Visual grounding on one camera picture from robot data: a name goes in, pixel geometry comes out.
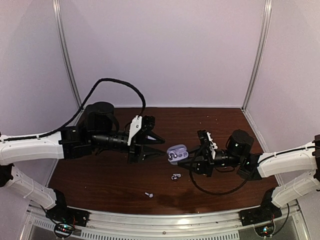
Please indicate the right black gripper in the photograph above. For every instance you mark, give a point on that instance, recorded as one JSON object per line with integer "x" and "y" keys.
{"x": 204, "y": 159}

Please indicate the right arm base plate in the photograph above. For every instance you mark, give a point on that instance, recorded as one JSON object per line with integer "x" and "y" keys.
{"x": 258, "y": 215}

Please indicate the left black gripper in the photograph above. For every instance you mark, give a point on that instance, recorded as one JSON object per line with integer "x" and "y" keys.
{"x": 140, "y": 138}

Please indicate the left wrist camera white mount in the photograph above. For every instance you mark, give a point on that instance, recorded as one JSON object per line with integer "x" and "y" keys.
{"x": 135, "y": 127}

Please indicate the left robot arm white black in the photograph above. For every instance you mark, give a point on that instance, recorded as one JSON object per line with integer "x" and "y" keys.
{"x": 96, "y": 131}

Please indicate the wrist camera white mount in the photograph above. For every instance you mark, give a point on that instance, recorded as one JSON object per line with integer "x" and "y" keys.
{"x": 209, "y": 147}
{"x": 135, "y": 127}

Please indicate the right aluminium frame post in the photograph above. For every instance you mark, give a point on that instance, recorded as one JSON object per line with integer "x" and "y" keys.
{"x": 264, "y": 30}

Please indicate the left aluminium frame post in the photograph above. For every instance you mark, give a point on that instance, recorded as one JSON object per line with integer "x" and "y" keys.
{"x": 64, "y": 50}

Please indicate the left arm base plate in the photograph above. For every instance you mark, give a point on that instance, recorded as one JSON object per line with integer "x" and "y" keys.
{"x": 69, "y": 215}

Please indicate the front aluminium rail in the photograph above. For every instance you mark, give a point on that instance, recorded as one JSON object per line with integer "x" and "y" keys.
{"x": 221, "y": 225}

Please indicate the clip-on purple chrome earbud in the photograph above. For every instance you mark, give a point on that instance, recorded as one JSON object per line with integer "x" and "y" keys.
{"x": 174, "y": 177}

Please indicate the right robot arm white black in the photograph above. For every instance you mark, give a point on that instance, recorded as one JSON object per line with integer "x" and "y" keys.
{"x": 251, "y": 167}

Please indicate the grey-purple earbud charging case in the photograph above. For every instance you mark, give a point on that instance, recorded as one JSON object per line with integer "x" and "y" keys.
{"x": 180, "y": 150}

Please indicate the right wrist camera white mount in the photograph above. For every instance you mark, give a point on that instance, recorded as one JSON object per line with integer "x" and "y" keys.
{"x": 209, "y": 147}

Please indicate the aluminium frame post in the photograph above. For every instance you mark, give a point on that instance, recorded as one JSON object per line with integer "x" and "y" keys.
{"x": 264, "y": 30}
{"x": 64, "y": 50}

